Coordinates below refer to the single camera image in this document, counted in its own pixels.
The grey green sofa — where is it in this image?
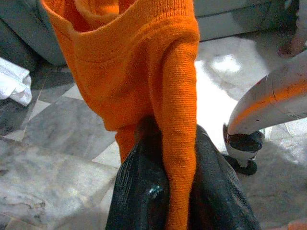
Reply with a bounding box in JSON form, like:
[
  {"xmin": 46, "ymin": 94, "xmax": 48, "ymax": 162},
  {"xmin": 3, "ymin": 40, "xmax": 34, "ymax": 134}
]
[{"xmin": 0, "ymin": 0, "xmax": 298, "ymax": 68}]

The orange garment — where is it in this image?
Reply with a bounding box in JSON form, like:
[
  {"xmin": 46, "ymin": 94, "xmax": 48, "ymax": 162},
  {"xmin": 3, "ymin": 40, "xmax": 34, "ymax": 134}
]
[{"xmin": 40, "ymin": 0, "xmax": 201, "ymax": 230}]

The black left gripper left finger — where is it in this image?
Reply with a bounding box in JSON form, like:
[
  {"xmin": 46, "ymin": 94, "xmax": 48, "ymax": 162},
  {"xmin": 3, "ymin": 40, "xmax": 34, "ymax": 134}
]
[{"xmin": 105, "ymin": 117, "xmax": 173, "ymax": 230}]

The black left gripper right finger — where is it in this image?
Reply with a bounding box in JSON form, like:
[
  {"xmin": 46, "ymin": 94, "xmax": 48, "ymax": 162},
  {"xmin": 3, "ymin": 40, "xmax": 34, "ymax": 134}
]
[{"xmin": 189, "ymin": 124, "xmax": 262, "ymax": 230}]

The white shirt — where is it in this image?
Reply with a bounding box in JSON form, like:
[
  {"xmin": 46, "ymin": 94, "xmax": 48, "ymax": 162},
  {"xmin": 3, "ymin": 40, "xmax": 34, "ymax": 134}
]
[{"xmin": 0, "ymin": 57, "xmax": 33, "ymax": 106}]

